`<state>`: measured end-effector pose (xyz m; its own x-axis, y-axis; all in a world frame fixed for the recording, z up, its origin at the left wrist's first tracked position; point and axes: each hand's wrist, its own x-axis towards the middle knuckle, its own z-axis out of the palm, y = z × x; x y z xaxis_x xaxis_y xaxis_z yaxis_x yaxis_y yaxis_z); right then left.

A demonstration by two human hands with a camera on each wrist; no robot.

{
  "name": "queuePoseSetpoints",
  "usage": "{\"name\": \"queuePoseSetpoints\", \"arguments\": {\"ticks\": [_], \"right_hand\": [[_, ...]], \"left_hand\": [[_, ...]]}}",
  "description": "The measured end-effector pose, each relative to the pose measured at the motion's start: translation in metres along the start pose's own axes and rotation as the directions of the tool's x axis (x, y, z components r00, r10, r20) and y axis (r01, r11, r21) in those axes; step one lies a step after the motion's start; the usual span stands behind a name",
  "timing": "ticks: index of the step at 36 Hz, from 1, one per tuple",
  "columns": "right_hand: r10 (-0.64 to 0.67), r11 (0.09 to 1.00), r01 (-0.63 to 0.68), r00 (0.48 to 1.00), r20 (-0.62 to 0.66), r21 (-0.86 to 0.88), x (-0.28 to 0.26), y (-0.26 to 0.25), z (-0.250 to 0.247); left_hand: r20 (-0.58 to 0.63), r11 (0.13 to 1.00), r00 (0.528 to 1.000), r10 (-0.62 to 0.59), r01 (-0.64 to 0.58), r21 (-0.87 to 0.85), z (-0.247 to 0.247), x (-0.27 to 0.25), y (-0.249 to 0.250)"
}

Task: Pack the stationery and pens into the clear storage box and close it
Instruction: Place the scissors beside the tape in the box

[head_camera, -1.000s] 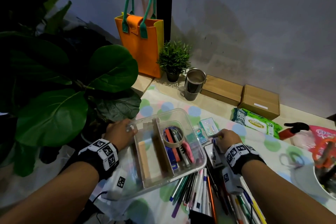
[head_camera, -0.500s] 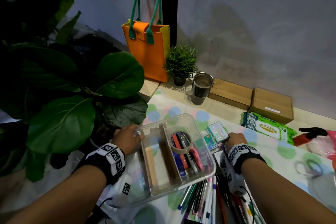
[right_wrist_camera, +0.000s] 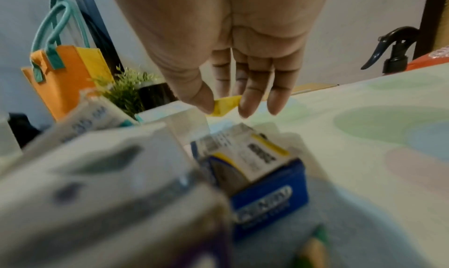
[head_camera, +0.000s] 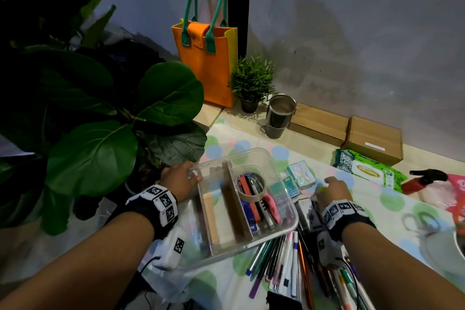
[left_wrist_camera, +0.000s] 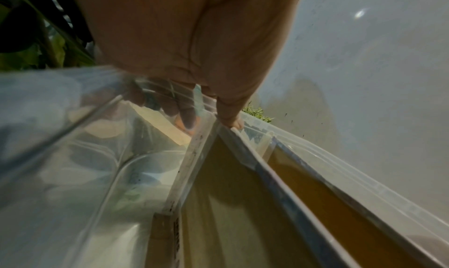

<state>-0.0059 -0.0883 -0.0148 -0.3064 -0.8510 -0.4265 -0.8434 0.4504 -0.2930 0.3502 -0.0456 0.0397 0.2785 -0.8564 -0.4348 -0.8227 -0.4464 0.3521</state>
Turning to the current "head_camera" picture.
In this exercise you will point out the pink plastic pack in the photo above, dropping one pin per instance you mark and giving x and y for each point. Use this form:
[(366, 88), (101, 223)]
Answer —
[(457, 184)]

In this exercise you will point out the clear plastic organizer box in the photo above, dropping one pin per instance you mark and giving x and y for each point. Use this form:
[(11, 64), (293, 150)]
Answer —
[(203, 244)]

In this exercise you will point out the small yellow eraser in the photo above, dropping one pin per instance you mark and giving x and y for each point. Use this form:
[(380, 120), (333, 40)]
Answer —
[(320, 189)]

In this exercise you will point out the person's right hand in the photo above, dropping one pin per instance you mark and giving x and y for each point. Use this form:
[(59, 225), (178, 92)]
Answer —
[(334, 191)]

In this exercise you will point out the steel tumbler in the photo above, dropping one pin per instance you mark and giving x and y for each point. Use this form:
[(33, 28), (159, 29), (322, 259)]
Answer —
[(278, 121)]

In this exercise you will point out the marker wristband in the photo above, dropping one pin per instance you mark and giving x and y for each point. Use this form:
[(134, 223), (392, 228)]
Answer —
[(163, 199), (341, 208)]

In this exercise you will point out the person's left hand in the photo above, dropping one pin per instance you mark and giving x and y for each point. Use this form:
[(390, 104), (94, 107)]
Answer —
[(179, 179)]

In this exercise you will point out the large leafy plant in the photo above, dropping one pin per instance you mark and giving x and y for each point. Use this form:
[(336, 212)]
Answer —
[(91, 157)]

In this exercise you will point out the red spray bottle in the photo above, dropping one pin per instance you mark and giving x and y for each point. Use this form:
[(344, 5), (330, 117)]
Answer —
[(412, 186)]

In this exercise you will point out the silver black utility knife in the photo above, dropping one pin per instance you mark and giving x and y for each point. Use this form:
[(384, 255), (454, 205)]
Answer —
[(267, 219)]

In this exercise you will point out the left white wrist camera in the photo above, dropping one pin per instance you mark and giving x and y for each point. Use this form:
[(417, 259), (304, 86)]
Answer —
[(174, 248)]

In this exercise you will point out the green wet wipes pack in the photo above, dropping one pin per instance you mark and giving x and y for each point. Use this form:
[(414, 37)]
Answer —
[(367, 171)]

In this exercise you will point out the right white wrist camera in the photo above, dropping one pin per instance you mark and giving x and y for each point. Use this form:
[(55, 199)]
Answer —
[(328, 251)]

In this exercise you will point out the small potted plant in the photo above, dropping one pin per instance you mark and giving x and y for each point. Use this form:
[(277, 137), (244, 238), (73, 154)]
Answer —
[(252, 79)]

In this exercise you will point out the white cup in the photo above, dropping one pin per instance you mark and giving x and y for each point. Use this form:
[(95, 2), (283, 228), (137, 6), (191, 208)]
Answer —
[(436, 255)]

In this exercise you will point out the clear tape roll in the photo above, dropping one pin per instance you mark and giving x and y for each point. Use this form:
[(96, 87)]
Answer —
[(250, 198)]

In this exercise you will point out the blue stapler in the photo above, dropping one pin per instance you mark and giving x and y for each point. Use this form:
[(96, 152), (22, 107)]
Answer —
[(250, 219)]

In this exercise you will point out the left marker wristband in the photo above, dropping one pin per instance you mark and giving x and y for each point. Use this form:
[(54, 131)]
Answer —
[(163, 199)]

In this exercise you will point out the pile of assorted pens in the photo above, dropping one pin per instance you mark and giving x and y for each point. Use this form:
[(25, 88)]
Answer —
[(287, 269)]

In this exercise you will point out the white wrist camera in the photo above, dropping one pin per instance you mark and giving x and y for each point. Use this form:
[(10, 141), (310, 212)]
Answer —
[(174, 248), (328, 251)]

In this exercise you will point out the flat plain cardboard box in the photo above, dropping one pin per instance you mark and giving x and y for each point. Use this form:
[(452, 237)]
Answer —
[(319, 122)]

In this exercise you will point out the polka dot tablecloth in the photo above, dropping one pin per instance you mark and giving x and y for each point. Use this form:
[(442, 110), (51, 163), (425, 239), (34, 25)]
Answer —
[(381, 222)]

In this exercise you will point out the labelled cardboard box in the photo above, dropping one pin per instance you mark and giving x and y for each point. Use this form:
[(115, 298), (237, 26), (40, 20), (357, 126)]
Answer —
[(374, 139)]

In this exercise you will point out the small pink scissors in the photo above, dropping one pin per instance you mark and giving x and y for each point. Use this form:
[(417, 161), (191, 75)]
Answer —
[(274, 211)]

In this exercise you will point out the person's left forearm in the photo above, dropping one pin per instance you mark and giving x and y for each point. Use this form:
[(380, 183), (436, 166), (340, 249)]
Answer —
[(80, 262)]

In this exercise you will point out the white teal small box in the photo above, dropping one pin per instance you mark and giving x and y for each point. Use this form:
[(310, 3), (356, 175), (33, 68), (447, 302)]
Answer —
[(301, 173)]

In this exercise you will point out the person's right forearm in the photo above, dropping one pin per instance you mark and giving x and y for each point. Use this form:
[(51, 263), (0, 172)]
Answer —
[(399, 269)]

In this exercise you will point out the orange felt bag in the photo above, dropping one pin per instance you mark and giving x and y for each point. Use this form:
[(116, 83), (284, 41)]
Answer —
[(214, 73)]

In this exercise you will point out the right marker wristband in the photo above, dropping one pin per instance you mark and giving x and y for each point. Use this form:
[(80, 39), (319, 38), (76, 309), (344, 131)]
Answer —
[(341, 208)]

